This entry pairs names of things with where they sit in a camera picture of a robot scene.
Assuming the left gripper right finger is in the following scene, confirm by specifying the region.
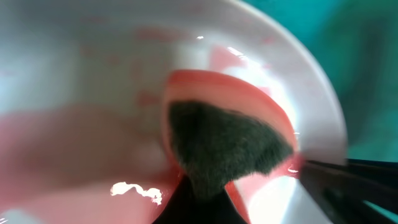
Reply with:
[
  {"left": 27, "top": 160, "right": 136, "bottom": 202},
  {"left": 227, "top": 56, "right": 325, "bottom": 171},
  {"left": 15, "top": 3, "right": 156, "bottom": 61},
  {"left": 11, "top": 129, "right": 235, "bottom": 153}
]
[{"left": 201, "top": 190, "right": 246, "bottom": 224}]

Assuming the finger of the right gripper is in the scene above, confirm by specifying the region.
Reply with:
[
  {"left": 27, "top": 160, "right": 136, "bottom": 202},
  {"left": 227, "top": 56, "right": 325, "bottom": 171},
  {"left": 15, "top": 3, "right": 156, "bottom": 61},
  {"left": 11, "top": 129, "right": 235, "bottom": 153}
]
[{"left": 300, "top": 159, "right": 397, "bottom": 224}]

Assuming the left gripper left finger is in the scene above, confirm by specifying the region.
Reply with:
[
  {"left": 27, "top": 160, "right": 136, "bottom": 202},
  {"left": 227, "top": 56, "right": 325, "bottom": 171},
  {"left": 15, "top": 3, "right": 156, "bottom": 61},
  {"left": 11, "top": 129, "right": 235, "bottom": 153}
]
[{"left": 152, "top": 175, "right": 197, "bottom": 224}]

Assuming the orange sponge with black scourer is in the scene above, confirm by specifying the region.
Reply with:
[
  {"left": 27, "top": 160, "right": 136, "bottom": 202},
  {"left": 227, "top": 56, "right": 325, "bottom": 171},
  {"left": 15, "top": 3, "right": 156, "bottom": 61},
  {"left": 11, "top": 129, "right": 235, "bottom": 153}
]
[{"left": 161, "top": 70, "right": 298, "bottom": 223}]

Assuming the light blue plate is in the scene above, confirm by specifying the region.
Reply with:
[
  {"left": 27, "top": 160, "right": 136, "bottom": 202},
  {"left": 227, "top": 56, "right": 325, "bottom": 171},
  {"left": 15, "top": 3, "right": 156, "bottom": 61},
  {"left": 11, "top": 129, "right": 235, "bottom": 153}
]
[{"left": 1, "top": 0, "right": 346, "bottom": 223}]

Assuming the teal tray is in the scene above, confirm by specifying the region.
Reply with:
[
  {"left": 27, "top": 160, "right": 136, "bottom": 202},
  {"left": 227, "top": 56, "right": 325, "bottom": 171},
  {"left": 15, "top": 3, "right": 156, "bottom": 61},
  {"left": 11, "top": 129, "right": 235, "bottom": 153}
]
[{"left": 252, "top": 1, "right": 397, "bottom": 223}]

